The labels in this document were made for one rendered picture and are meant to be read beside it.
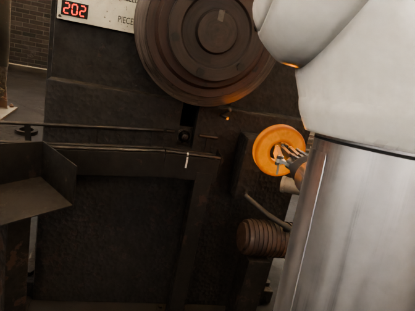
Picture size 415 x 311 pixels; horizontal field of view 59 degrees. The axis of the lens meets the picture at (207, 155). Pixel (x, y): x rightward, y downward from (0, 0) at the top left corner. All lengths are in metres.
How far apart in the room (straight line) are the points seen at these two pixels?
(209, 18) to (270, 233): 0.72
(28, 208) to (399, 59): 0.94
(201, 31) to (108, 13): 0.35
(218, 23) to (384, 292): 0.93
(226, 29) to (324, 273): 0.92
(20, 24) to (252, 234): 6.68
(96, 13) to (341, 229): 1.15
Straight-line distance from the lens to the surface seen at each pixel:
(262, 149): 1.06
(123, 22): 1.30
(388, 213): 0.25
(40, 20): 7.44
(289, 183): 1.29
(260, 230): 1.27
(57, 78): 1.33
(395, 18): 0.22
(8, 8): 4.17
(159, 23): 1.13
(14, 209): 1.04
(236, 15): 1.13
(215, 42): 1.10
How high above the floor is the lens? 1.09
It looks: 17 degrees down
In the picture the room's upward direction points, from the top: 12 degrees clockwise
